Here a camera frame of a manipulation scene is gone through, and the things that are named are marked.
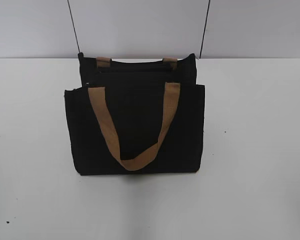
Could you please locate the black canvas tote bag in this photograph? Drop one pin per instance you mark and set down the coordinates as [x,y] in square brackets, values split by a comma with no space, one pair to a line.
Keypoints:
[136,118]

